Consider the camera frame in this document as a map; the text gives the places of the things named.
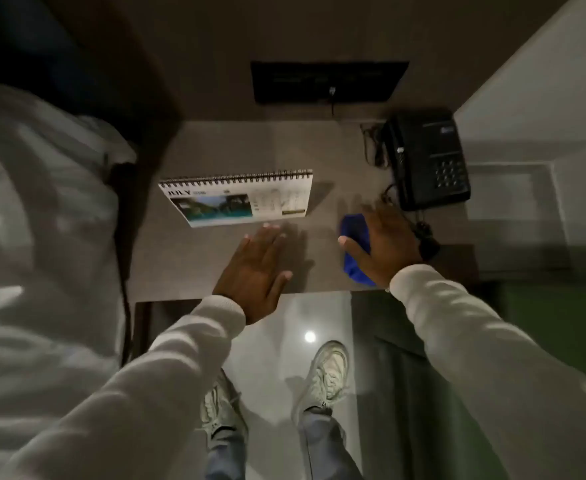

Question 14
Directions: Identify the person's left jeans leg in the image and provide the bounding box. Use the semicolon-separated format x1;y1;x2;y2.
204;429;248;480

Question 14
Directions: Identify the black desk telephone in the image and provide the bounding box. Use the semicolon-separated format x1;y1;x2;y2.
382;109;472;212

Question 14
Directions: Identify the spiral desk calendar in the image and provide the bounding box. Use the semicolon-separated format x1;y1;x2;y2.
157;169;314;229

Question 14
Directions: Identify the person's left forearm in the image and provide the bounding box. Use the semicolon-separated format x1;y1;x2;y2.
0;295;247;480

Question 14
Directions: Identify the blue cleaning cloth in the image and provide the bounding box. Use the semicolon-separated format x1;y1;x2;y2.
340;213;378;288

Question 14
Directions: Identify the person's right forearm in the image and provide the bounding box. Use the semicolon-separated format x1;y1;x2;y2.
389;264;586;480

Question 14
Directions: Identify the person's right hand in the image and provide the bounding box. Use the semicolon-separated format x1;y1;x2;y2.
338;200;423;289

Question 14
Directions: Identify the black telephone line cable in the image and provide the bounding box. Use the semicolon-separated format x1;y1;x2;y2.
380;184;442;263

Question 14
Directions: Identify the person's left white sneaker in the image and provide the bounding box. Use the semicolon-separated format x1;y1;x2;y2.
200;369;249;442

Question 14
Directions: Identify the person's right white sneaker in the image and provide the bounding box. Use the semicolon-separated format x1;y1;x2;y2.
292;340;350;414

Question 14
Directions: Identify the person's jeans leg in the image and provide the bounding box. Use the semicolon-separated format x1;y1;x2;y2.
204;429;248;480
299;409;364;480

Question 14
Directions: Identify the person's right jeans leg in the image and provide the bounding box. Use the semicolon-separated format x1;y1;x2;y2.
299;409;364;480

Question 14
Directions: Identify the black wall socket panel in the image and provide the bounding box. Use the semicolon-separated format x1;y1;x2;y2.
250;60;410;105

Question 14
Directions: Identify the person's left hand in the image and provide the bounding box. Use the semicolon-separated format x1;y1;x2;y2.
213;223;293;325

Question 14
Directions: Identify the person's white sneaker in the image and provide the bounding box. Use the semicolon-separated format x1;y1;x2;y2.
200;369;249;442
292;340;350;414

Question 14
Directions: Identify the black coiled handset cord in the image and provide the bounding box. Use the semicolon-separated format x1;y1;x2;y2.
360;122;389;169

